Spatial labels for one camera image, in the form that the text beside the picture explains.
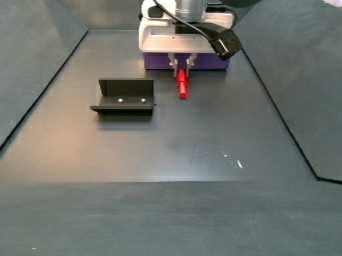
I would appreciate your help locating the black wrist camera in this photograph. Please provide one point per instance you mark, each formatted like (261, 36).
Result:
(222, 39)

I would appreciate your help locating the black angle bracket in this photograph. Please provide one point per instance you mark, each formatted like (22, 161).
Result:
(126, 95)

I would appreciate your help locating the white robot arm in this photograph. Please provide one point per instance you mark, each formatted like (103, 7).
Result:
(185, 34)

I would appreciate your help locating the red hexagonal peg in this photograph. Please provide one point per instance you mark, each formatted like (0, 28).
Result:
(182, 83)

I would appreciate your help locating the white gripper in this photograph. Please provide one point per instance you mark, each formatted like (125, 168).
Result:
(169, 31)

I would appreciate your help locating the purple base board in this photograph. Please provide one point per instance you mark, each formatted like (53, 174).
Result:
(206, 61)

